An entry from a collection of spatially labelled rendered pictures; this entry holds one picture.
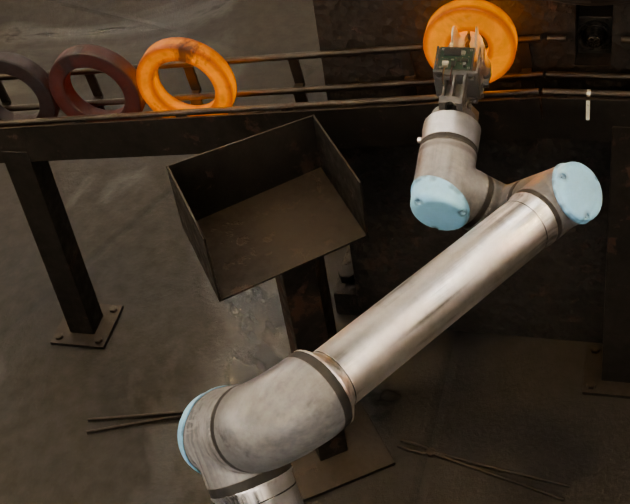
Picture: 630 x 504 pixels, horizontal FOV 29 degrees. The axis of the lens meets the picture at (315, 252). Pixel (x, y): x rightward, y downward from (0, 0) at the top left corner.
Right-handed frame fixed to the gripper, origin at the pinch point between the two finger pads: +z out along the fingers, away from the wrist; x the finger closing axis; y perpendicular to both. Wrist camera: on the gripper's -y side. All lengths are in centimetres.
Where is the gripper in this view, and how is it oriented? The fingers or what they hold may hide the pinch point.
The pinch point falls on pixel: (469, 33)
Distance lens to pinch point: 209.1
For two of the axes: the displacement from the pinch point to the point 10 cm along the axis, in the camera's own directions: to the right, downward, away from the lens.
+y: -1.8, -5.0, -8.4
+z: 1.9, -8.6, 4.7
